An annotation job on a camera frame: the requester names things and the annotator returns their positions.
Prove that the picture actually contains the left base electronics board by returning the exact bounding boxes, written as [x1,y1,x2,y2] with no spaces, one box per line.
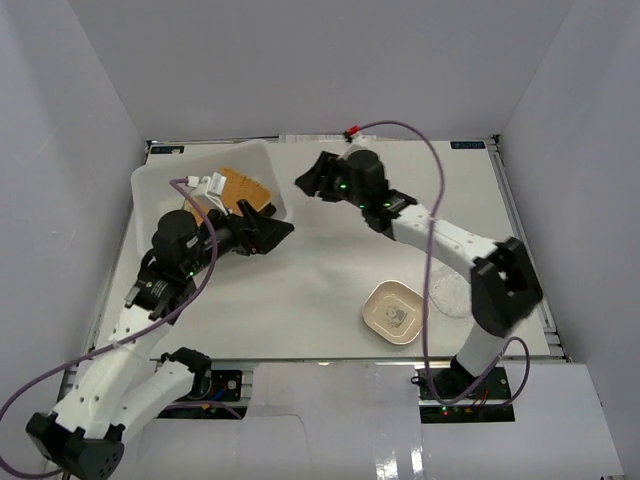
[158,370,253,420]

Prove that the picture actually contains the woven bamboo fan-shaped tray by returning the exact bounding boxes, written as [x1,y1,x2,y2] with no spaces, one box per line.
[218,167,272,216]

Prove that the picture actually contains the right base electronics board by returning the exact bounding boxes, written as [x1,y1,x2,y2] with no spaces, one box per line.
[411,367,516,425]

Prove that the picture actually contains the cream square panda plate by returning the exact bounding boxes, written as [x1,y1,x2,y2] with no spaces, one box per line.
[361,280,424,346]

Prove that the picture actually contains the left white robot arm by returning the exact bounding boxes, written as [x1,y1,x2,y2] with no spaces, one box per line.
[26,200,294,479]

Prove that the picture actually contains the base electronics board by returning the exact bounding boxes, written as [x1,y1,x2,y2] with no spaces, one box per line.
[158,370,253,420]
[411,367,516,425]

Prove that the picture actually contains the purple cable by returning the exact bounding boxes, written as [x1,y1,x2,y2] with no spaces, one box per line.
[0,178,221,476]
[344,119,531,405]

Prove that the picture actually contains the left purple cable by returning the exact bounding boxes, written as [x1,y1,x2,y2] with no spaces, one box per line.
[0,178,221,476]

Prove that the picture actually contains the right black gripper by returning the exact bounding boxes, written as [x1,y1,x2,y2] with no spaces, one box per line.
[296,152,368,210]

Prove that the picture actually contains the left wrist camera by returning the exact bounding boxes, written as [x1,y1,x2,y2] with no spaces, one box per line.
[186,172,229,216]

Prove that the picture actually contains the clear glass plate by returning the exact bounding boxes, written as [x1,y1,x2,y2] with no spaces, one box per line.
[430,267,471,320]

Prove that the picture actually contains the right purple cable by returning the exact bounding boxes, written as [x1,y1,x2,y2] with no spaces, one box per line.
[344,119,531,405]

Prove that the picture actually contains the white plastic bin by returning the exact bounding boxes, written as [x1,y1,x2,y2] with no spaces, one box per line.
[131,139,292,254]

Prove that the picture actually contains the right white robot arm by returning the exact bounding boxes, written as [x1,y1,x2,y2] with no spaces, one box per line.
[295,149,543,407]

